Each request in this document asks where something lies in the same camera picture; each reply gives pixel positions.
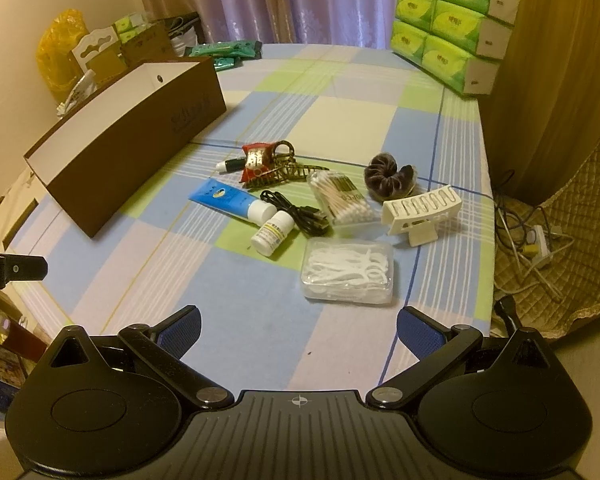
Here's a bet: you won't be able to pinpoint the cotton swab packet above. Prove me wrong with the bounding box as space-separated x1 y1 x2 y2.
306 170 378 228

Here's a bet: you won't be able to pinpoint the blue cream tube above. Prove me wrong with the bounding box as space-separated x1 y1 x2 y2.
189 178 277 226

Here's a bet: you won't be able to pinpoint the leopard hair claw clip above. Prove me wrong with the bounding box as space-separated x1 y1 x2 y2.
240 140 326 190

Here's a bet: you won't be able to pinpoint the white power strip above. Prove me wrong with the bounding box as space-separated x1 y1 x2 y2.
522 224 553 269

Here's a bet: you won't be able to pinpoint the white pill bottle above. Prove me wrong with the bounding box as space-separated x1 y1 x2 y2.
251 210 294 257

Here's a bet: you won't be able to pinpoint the red candy packet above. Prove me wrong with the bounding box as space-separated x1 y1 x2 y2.
240 143 275 183

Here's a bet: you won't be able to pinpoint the yellow plastic bag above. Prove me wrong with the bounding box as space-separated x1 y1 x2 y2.
35 9 88 104

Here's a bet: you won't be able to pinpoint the dark velvet scrunchie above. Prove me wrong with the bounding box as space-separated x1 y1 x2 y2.
364 153 417 203

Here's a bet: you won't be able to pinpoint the white hair claw clip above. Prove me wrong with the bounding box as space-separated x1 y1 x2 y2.
380 185 463 247

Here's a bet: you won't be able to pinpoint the white paper bag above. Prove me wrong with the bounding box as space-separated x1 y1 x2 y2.
163 12 206 56

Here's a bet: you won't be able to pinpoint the green wet wipe packets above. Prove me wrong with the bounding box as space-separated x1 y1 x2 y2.
185 40 262 72

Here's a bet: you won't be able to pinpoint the brown cardboard carton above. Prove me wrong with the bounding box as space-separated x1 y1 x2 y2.
72 23 178 86

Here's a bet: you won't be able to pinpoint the checkered tablecloth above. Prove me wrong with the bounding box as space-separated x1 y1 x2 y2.
5 42 496 401

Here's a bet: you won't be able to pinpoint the black usb cable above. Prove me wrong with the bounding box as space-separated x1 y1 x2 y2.
258 188 330 238

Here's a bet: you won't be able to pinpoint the dark green small tube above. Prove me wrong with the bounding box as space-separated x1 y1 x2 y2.
215 158 246 174

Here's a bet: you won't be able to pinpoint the green tissue pack stack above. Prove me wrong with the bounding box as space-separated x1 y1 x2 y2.
390 0 520 96

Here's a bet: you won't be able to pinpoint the clear floss pick box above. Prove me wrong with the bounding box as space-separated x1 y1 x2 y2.
300 237 394 306

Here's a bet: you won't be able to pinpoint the brown cardboard storage box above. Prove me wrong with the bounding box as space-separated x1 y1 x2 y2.
24 58 226 237

